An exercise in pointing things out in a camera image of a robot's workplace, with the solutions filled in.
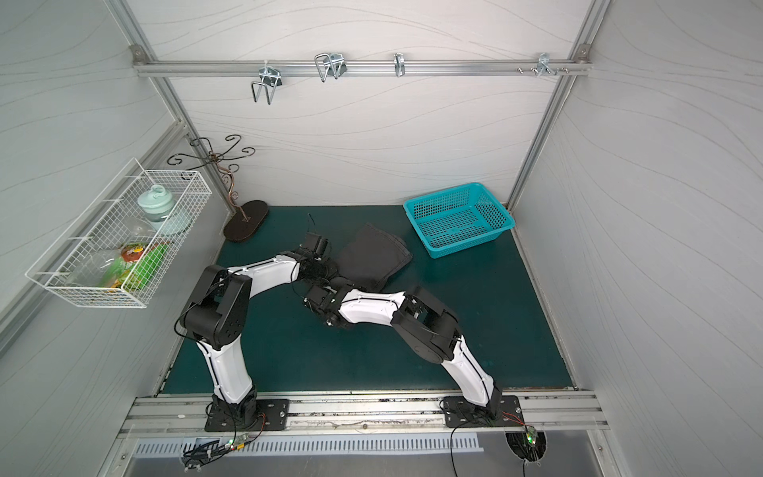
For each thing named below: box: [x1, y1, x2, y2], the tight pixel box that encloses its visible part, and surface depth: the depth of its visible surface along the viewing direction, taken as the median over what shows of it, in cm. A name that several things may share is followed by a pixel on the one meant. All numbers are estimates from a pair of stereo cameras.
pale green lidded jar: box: [137, 183, 174, 223], surface depth 68 cm
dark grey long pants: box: [335, 222, 414, 293], surface depth 103 cm
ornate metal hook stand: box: [166, 134, 256, 222], surface depth 95 cm
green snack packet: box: [101, 241, 168, 292], surface depth 63 cm
